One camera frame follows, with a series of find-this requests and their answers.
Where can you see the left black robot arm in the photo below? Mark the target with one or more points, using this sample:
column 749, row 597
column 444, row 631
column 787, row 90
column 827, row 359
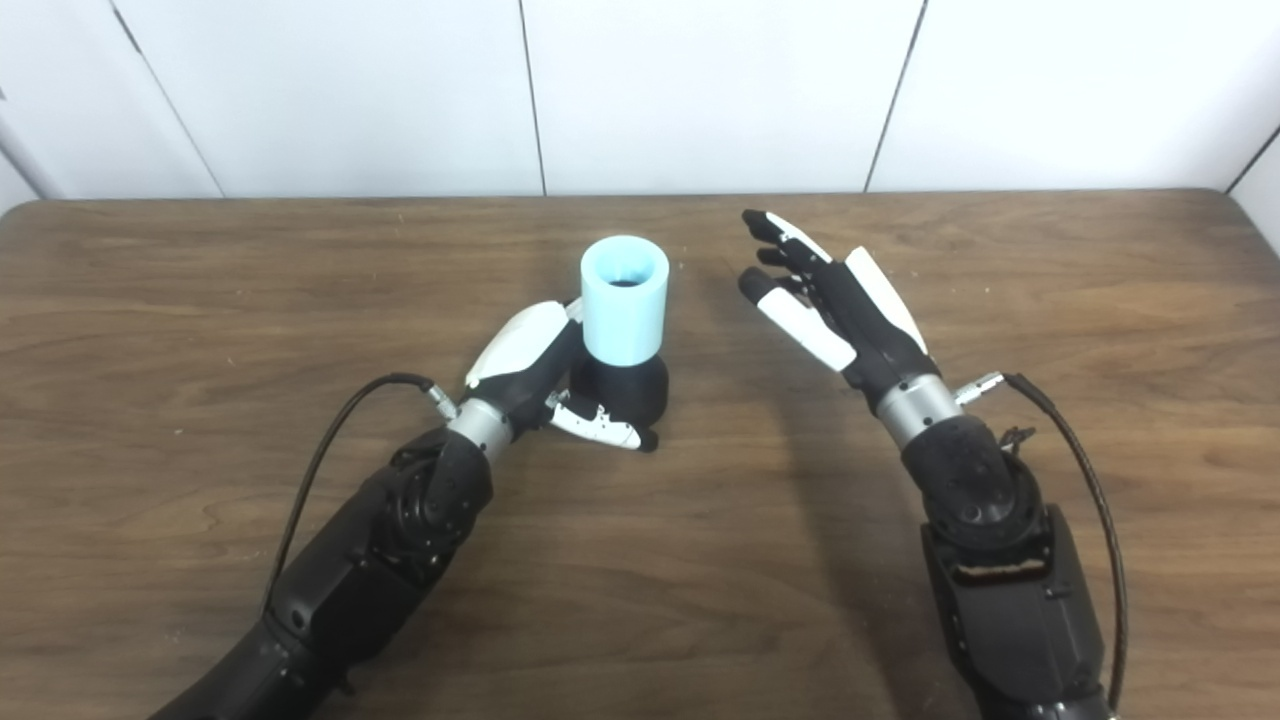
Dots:
column 370, row 580

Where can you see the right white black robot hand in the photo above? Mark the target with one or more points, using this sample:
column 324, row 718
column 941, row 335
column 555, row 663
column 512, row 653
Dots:
column 850, row 305

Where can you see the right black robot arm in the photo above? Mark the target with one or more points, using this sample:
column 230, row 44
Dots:
column 1000, row 560

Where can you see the black funnel-shaped nozzle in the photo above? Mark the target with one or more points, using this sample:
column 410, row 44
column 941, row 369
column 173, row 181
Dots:
column 625, row 395

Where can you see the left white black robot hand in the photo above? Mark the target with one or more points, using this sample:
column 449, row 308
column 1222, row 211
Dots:
column 525, row 355

